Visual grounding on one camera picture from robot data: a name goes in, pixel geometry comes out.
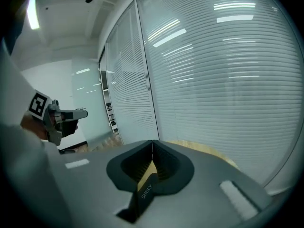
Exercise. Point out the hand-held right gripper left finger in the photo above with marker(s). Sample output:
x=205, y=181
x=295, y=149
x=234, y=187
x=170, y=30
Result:
x=123, y=174

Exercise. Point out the person's left forearm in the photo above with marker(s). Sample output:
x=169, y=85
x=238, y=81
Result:
x=33, y=127

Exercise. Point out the frosted glass door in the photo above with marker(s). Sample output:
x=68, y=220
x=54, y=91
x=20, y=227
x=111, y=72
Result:
x=90, y=103

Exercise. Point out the ceiling light strip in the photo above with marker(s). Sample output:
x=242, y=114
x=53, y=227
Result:
x=33, y=11

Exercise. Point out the white shelf unit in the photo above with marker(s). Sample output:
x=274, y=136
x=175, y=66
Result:
x=109, y=108

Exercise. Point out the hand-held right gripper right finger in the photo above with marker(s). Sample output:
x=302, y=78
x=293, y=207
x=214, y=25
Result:
x=175, y=174

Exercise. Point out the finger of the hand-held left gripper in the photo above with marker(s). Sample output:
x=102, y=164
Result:
x=70, y=127

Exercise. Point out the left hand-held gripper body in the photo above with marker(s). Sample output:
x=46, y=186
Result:
x=39, y=103

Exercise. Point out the round wooden side table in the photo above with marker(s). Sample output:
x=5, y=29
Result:
x=146, y=176

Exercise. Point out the white window blind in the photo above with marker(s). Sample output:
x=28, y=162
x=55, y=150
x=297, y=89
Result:
x=213, y=91
x=128, y=84

